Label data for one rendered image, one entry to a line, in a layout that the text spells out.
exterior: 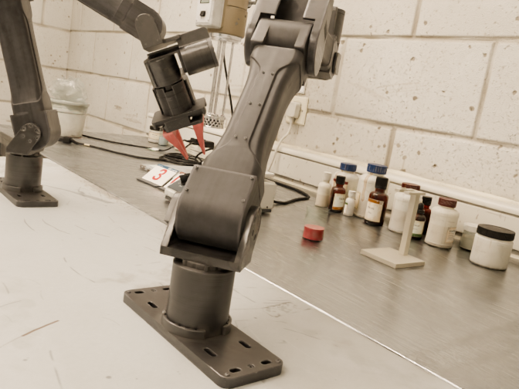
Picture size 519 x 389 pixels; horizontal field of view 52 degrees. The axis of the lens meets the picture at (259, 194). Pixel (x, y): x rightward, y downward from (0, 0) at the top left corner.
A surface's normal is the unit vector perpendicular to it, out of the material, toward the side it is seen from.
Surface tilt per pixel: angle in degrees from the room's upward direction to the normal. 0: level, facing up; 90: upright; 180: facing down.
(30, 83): 85
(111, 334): 0
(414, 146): 90
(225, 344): 0
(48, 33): 90
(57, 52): 90
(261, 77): 47
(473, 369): 0
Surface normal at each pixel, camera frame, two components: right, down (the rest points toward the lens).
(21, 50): 0.12, 0.18
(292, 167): -0.77, 0.00
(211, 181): -0.07, -0.57
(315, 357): 0.15, -0.97
